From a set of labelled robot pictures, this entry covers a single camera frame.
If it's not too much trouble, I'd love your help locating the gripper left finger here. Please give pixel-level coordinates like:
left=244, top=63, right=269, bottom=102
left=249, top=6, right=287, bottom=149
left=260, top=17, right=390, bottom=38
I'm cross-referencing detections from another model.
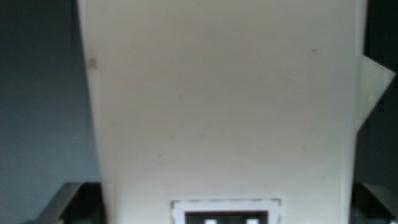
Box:
left=38, top=182, right=107, bottom=224

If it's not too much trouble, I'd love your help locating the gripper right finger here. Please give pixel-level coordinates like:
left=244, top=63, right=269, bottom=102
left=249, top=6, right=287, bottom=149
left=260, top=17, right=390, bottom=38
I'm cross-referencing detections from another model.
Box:
left=351, top=183, right=398, bottom=224

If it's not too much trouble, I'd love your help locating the white cabinet top block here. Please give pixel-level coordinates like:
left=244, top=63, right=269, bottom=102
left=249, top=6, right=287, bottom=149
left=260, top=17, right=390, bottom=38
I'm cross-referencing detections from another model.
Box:
left=77, top=0, right=361, bottom=224

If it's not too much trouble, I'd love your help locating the white cabinet body box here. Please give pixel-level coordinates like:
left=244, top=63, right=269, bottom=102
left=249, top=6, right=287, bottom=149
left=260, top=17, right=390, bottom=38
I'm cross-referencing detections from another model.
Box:
left=356, top=57, right=397, bottom=128

